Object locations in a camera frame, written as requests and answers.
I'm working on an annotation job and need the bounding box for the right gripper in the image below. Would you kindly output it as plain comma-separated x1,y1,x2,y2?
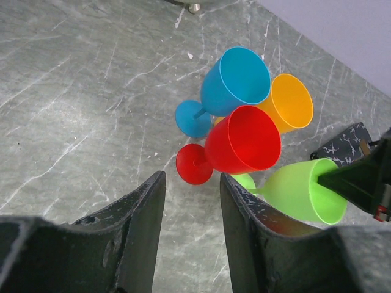
320,130,390,222

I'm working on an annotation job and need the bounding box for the green wine glass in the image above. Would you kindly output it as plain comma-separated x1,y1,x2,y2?
232,158,348,225

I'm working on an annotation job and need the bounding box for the gold wine glass rack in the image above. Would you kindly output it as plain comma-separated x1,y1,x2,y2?
310,122,382,167

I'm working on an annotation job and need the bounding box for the blue wine glass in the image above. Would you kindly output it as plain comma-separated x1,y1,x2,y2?
175,46,271,138

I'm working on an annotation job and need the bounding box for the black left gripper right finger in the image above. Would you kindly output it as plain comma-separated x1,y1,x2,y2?
220,174,390,292

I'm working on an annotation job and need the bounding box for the orange wine glass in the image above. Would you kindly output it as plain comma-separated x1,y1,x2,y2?
213,73,315,135

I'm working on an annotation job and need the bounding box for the red wine glass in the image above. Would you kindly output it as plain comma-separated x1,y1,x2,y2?
176,106,282,185

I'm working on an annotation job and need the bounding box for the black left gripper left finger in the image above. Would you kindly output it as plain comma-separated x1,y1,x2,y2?
1,171,166,292

